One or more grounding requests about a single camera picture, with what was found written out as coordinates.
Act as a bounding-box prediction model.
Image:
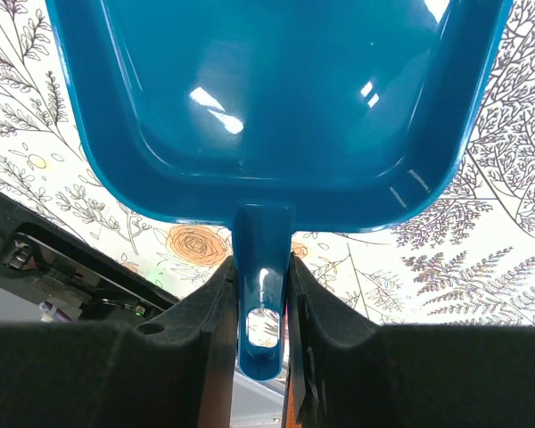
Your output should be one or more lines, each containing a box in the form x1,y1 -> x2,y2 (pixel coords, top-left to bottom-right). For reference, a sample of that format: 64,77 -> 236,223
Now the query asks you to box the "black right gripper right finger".
284,258 -> 535,427

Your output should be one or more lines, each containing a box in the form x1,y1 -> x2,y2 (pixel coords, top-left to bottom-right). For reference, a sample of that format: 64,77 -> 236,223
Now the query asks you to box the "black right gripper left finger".
0,259 -> 238,427

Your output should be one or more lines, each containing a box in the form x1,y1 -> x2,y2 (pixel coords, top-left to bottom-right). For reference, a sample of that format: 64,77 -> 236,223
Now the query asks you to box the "blue plastic dustpan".
46,1 -> 512,381

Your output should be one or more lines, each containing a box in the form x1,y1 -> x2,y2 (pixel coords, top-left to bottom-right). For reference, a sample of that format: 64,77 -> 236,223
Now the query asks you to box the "floral patterned table mat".
0,1 -> 535,325

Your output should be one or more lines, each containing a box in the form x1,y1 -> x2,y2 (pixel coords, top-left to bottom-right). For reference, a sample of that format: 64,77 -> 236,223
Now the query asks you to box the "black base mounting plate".
0,193 -> 178,325

